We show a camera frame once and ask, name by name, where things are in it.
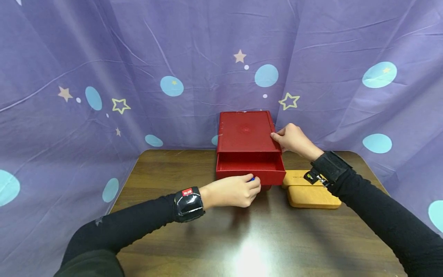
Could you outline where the person's left hand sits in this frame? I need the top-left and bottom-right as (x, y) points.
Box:
(199, 174), (262, 209)

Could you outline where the red box case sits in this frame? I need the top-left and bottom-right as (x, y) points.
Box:
(216, 111), (283, 155)

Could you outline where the red drawer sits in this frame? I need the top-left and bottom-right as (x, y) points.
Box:
(215, 151), (287, 192)

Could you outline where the person's right hand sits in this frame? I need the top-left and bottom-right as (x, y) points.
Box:
(270, 123), (325, 162)

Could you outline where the person's right forearm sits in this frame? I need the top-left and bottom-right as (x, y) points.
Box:
(327, 169), (443, 277)

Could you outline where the yellow wooden block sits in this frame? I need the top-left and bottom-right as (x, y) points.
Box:
(286, 185), (343, 209)
(281, 170), (326, 189)

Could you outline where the black wrist band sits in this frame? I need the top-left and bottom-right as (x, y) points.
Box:
(173, 187), (206, 223)
(303, 151), (354, 188)

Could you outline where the person's left forearm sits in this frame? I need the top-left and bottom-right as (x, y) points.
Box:
(53, 193), (181, 277)

